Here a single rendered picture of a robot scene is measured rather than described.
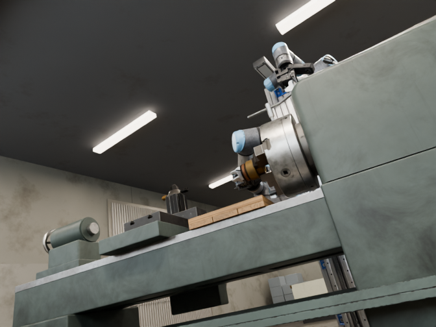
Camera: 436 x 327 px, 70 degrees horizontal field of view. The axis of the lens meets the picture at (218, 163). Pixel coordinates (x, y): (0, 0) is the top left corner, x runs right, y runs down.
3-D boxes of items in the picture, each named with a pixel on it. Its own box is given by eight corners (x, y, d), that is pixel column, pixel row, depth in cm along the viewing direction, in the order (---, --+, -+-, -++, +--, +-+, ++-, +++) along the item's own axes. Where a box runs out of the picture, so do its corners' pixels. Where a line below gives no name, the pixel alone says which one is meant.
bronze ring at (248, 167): (263, 159, 135) (244, 166, 138) (257, 152, 127) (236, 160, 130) (270, 178, 131) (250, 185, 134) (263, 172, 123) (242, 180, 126)
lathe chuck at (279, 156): (314, 192, 135) (290, 126, 142) (304, 189, 106) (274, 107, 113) (294, 198, 138) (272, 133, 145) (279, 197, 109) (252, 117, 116)
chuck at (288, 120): (322, 189, 133) (298, 123, 141) (314, 185, 105) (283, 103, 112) (314, 192, 135) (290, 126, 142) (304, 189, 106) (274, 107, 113)
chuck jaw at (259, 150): (278, 150, 125) (268, 137, 115) (281, 161, 122) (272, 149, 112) (253, 159, 128) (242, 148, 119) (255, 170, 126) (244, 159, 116)
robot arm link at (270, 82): (298, 78, 201) (258, 77, 164) (313, 68, 194) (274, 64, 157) (307, 94, 199) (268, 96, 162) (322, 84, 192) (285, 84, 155)
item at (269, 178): (284, 166, 124) (295, 194, 124) (286, 165, 128) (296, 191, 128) (259, 176, 127) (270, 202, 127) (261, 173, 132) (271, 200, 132)
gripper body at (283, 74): (283, 94, 140) (278, 77, 147) (302, 86, 137) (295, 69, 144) (277, 82, 135) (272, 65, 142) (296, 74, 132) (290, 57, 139)
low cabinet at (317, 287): (300, 324, 646) (289, 285, 678) (329, 311, 807) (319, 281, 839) (382, 311, 570) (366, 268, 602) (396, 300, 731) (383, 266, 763)
